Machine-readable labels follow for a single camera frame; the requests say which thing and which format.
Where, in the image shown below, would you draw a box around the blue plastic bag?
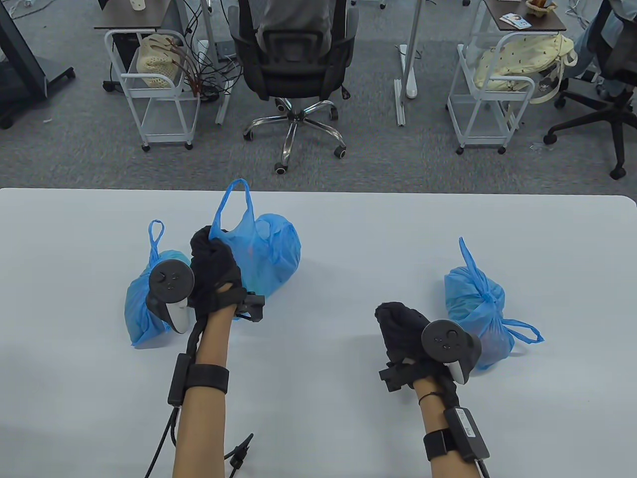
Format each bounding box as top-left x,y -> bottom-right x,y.
209,178 -> 302,320
444,237 -> 545,370
124,220 -> 195,348

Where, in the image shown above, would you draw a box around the black forearm sensor box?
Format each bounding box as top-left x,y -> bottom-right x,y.
444,407 -> 491,461
167,354 -> 190,406

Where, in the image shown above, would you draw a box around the cream knit bag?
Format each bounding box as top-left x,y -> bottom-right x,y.
135,34 -> 187,90

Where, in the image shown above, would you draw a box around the person's left forearm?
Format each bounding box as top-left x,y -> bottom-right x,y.
172,305 -> 233,478

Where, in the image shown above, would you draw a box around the white rolling cart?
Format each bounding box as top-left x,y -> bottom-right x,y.
104,29 -> 201,152
446,32 -> 535,155

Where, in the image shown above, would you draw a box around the brown desk top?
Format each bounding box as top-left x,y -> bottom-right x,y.
95,0 -> 175,29
482,0 -> 567,33

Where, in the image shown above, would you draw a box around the black chair chrome base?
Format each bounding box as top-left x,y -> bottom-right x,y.
228,0 -> 360,175

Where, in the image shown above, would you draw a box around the black stand base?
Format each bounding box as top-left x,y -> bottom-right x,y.
0,0 -> 76,130

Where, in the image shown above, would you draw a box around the person's right hand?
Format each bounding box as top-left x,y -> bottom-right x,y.
374,302 -> 459,400

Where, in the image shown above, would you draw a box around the grey tracking controller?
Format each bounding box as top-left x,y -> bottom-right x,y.
147,259 -> 195,333
422,319 -> 482,385

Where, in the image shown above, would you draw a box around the person's left hand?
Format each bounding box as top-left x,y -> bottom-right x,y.
189,226 -> 243,320

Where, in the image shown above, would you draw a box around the yellow patterned cloth bag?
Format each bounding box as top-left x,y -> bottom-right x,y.
473,34 -> 578,104

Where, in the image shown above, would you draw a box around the tangled dark cables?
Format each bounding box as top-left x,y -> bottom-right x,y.
169,0 -> 244,103

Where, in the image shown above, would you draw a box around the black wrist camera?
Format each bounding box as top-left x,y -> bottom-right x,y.
232,293 -> 266,323
379,361 -> 415,392

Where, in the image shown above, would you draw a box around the black forearm strap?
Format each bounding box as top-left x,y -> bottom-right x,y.
187,365 -> 230,394
423,429 -> 456,462

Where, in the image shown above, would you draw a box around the black cable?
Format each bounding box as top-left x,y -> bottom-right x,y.
144,406 -> 181,478

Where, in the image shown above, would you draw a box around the person's right forearm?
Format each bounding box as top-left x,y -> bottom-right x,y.
413,377 -> 479,478

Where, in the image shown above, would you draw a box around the white desk leg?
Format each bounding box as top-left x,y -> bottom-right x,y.
394,0 -> 424,126
199,0 -> 234,125

